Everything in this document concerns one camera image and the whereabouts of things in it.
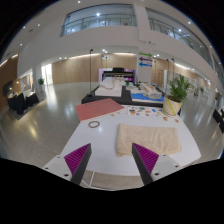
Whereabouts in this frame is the black piano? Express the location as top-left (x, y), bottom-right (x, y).
top-left (101, 67), bottom-right (135, 83)

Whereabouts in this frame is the group of black chairs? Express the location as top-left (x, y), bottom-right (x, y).
top-left (212, 108), bottom-right (224, 134)
top-left (6, 91), bottom-right (40, 116)

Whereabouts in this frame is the small indoor plant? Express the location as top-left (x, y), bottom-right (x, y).
top-left (37, 77), bottom-right (45, 93)

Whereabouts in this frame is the pink flat board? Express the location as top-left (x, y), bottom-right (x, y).
top-left (74, 97), bottom-right (126, 122)

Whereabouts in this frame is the sheet with colourful stickers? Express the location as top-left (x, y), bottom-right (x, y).
top-left (127, 105), bottom-right (165, 118)

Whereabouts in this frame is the purple arrow sign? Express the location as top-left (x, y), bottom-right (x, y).
top-left (138, 56), bottom-right (153, 63)

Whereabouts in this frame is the purple backdrop panel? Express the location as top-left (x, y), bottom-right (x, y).
top-left (98, 68), bottom-right (136, 83)

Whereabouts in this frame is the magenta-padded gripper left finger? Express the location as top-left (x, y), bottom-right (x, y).
top-left (41, 143), bottom-right (92, 186)

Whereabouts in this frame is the wooden ring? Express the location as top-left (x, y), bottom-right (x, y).
top-left (87, 120), bottom-right (101, 129)

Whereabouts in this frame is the black low display table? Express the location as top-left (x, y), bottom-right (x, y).
top-left (81, 85), bottom-right (165, 109)

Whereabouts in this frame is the blue arrow sign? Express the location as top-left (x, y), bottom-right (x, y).
top-left (138, 61), bottom-right (153, 68)

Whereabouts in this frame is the beige knitted towel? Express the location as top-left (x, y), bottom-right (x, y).
top-left (115, 123), bottom-right (183, 158)

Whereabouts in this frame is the black lamp stand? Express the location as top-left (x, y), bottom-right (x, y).
top-left (164, 58), bottom-right (170, 94)
top-left (170, 58), bottom-right (177, 88)
top-left (87, 48), bottom-right (95, 98)

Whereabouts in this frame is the potted plant in striped pot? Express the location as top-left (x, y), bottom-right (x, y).
top-left (162, 74), bottom-right (193, 117)

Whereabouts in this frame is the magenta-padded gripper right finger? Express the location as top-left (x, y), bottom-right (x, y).
top-left (131, 142), bottom-right (184, 187)

